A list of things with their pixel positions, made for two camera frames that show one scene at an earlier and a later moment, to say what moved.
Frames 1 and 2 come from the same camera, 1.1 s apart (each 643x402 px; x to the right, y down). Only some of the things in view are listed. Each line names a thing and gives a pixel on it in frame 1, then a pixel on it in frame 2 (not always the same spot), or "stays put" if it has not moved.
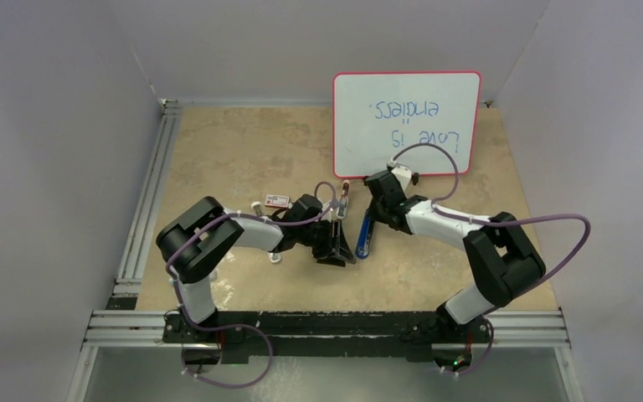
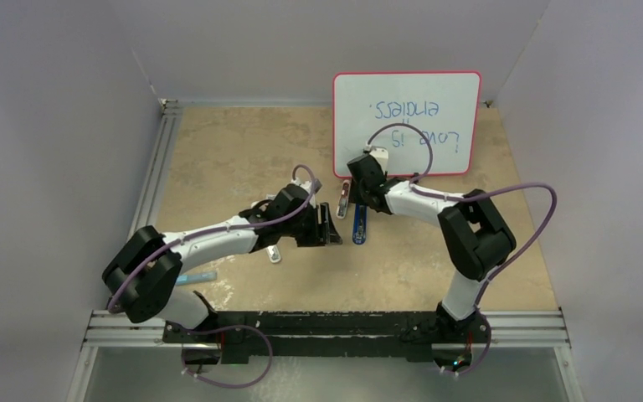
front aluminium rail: [512, 328] stays put
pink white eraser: [342, 206] stays put
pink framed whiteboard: [377, 115] stays put
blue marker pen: [364, 239] to [359, 224]
